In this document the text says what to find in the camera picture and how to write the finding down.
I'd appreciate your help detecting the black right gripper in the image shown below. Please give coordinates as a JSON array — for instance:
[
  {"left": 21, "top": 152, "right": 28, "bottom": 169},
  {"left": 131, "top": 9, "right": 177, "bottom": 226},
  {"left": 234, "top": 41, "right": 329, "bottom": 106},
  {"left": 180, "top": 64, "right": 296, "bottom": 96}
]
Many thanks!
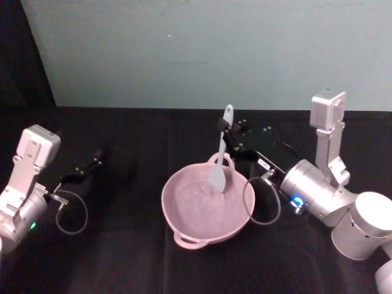
[{"left": 216, "top": 118, "right": 301, "bottom": 182}]

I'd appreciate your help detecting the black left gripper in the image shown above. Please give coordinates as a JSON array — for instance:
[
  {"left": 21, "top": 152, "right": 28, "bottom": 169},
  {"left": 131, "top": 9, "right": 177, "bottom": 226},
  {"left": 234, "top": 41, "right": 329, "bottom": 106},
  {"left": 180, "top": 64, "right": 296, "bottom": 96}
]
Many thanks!
[{"left": 42, "top": 143, "right": 104, "bottom": 193}]

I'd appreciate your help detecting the grey spatula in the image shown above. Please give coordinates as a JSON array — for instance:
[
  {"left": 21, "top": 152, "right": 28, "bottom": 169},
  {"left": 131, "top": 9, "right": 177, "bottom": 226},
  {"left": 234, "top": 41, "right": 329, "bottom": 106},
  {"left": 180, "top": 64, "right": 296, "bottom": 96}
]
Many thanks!
[{"left": 208, "top": 104, "right": 235, "bottom": 195}]

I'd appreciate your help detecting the black table cloth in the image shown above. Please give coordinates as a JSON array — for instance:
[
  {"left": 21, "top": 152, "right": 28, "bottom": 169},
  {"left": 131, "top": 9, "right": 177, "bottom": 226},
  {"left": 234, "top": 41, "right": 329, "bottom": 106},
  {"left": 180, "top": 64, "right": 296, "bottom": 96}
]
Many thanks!
[{"left": 0, "top": 105, "right": 392, "bottom": 294}]

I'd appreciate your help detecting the black hanging drape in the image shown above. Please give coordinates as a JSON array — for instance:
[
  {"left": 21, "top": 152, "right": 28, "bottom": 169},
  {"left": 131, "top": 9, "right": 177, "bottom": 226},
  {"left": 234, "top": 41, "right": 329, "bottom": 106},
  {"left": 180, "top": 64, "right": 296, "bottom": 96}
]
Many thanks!
[{"left": 0, "top": 0, "right": 58, "bottom": 108}]

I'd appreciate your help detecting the thin left gripper cable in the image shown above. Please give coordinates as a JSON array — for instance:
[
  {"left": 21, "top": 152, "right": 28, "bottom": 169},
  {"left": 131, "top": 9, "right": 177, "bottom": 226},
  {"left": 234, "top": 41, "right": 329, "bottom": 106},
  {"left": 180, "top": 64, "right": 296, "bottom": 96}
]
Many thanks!
[{"left": 48, "top": 189, "right": 89, "bottom": 236}]

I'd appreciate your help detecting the thin gripper cable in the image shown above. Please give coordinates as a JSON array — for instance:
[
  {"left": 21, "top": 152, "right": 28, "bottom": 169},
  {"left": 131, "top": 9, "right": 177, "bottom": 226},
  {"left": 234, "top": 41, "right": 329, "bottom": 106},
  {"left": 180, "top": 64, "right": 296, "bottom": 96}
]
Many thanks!
[
  {"left": 243, "top": 169, "right": 281, "bottom": 227},
  {"left": 48, "top": 189, "right": 89, "bottom": 236}
]

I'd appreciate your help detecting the thin right gripper cable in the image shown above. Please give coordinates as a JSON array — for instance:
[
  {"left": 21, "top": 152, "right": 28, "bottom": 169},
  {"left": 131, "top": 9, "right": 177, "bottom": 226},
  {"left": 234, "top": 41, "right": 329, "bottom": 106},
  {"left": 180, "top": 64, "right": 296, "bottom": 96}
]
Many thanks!
[{"left": 243, "top": 169, "right": 281, "bottom": 227}]

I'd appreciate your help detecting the pink two-handled bowl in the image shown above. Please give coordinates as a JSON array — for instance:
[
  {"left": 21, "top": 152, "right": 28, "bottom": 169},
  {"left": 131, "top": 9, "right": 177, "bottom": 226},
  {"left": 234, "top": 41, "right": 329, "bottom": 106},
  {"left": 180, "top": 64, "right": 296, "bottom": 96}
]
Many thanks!
[{"left": 161, "top": 153, "right": 257, "bottom": 250}]

